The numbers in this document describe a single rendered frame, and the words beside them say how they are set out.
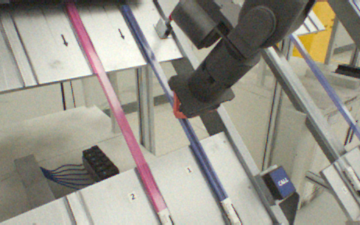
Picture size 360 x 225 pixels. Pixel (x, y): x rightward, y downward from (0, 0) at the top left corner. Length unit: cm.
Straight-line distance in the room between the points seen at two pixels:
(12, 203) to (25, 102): 153
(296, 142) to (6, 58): 67
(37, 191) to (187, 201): 41
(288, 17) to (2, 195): 77
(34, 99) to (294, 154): 189
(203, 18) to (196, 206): 29
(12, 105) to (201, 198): 194
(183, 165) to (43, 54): 30
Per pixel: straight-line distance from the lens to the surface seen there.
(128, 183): 46
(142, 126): 92
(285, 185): 56
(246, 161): 56
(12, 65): 52
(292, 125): 79
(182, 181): 49
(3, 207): 84
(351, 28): 125
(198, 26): 38
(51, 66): 52
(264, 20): 32
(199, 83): 42
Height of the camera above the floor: 112
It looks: 26 degrees down
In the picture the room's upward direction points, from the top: straight up
